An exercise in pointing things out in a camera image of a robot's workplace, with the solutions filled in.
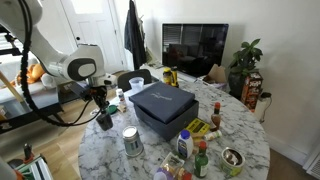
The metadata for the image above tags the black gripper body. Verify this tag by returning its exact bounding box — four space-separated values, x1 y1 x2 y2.
70 82 109 109

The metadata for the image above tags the dark clear plastic cup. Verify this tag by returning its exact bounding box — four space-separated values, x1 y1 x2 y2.
96 114 113 131

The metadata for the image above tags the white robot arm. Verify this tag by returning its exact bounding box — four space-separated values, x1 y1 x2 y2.
0 0 109 109

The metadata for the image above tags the white translucent plastic cup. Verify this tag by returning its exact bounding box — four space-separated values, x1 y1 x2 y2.
129 77 144 94

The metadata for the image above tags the green round lid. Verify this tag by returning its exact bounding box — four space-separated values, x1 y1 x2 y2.
107 105 118 114

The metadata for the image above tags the black chair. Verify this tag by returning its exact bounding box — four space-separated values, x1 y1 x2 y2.
117 69 152 92

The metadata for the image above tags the dark hanging jacket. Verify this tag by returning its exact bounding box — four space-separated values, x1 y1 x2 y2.
124 0 147 70

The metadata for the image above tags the orange plush toy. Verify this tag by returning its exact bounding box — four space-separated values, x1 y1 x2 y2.
10 63 45 86

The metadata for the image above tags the navy blue cardboard box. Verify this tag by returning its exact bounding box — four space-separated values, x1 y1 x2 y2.
129 82 199 141

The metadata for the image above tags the yellow lid vitamin bottle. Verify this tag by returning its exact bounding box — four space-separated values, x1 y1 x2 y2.
163 67 172 85

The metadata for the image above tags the black yellow bottle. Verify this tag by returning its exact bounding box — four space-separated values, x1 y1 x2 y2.
171 66 179 88

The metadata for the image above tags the snack bag on table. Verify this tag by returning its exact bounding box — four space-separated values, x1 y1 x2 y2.
160 152 185 173

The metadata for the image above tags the white bottle blue cap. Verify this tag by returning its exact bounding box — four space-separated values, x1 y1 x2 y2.
177 130 194 159

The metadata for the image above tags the purple lid jar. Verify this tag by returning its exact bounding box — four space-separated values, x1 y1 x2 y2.
153 168 171 180

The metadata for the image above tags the yellow packet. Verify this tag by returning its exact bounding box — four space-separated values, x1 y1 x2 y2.
186 118 210 138

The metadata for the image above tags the black flat screen television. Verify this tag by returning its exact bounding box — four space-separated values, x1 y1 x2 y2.
162 23 229 77

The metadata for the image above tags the brown paper bag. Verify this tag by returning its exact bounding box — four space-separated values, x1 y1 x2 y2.
203 64 227 84

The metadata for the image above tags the small lying white bottle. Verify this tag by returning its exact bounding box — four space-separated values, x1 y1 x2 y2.
204 130 222 141

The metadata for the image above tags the hot sauce bottle red cap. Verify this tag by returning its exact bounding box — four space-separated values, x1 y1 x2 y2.
211 102 221 131

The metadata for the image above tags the green glass bottle red cap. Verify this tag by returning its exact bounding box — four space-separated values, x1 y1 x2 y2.
194 141 208 178

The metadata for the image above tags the green potted plant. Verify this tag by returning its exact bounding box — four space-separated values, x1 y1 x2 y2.
228 38 263 99

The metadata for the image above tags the open green tin can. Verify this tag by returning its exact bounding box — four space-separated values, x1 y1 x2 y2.
220 147 246 177

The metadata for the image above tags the orange jenga box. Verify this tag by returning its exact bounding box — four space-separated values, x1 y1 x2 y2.
241 72 263 112

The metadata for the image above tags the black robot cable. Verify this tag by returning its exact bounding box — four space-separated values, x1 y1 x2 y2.
16 0 103 128

